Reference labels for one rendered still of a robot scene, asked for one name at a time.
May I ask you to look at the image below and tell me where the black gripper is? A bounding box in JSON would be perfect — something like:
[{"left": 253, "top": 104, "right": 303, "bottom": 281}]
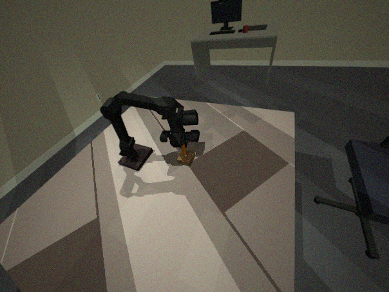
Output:
[{"left": 160, "top": 124, "right": 200, "bottom": 147}]

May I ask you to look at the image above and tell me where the brown rectangular block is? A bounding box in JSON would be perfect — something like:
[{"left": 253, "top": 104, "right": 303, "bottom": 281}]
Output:
[{"left": 177, "top": 150, "right": 195, "bottom": 167}]

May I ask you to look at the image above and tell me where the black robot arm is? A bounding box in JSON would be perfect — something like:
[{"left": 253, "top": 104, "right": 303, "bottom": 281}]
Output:
[{"left": 100, "top": 91, "right": 198, "bottom": 162}]

